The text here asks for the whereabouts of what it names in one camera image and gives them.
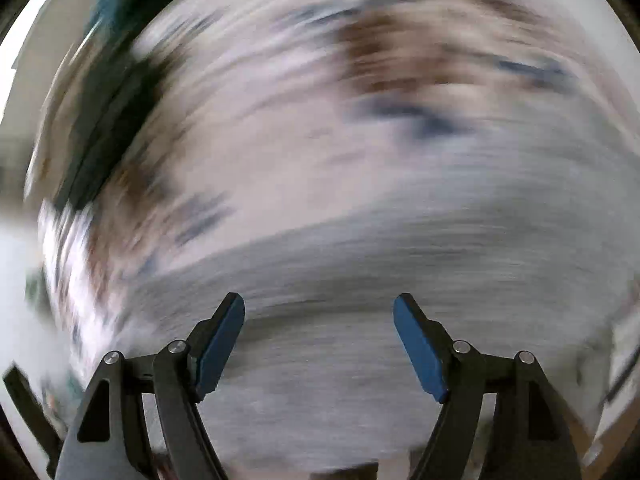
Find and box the dark teal blanket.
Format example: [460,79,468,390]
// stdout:
[52,0,173,213]

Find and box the grey towel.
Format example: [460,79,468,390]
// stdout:
[115,160,640,473]

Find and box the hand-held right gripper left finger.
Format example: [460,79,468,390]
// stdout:
[54,292,246,480]

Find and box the floral printed blanket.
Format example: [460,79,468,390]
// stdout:
[25,0,640,341]

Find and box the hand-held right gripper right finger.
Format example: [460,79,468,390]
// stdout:
[393,294,583,480]

